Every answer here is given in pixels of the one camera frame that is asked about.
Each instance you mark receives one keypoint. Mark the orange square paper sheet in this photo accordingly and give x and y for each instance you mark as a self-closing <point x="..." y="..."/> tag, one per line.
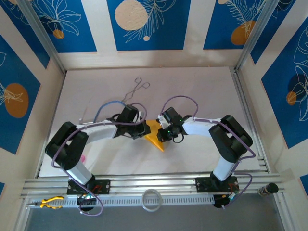
<point x="157" y="145"/>

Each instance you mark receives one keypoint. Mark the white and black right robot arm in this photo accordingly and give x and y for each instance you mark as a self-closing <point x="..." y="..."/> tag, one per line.
<point x="199" y="126"/>

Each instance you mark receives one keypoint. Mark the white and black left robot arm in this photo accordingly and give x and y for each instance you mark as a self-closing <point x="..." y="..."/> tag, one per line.
<point x="101" y="130"/>

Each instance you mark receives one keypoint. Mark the thin metal forceps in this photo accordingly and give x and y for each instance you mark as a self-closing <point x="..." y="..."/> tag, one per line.
<point x="139" y="86"/>

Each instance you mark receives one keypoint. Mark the clear bag with pink label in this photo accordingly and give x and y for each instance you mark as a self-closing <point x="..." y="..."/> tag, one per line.
<point x="83" y="158"/>

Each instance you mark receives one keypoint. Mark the dark bottle with label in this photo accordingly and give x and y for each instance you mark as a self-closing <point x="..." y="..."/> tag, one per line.
<point x="272" y="187"/>

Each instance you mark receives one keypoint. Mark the aluminium mounting rail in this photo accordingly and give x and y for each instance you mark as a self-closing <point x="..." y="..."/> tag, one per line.
<point x="156" y="183"/>

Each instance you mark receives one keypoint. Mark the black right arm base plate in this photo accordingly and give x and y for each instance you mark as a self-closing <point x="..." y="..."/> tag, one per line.
<point x="204" y="184"/>

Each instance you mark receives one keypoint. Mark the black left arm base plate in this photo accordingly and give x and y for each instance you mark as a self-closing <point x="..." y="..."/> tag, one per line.
<point x="103" y="186"/>

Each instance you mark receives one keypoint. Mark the aluminium table side rail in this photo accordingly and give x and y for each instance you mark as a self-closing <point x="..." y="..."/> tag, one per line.
<point x="240" y="96"/>

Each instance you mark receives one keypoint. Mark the aluminium frame post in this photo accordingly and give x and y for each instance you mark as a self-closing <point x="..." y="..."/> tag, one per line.
<point x="44" y="38"/>
<point x="255" y="36"/>

